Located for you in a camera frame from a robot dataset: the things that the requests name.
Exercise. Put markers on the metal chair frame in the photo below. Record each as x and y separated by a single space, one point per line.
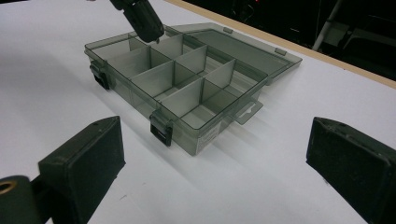
327 28

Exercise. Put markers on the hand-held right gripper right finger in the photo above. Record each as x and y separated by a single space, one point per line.
358 168

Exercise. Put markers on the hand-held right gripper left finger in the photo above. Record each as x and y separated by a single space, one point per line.
84 168

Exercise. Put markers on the smoky transparent plastic compartment box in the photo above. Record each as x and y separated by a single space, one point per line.
186 81

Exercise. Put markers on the white board sheet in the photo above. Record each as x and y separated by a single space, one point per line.
264 180

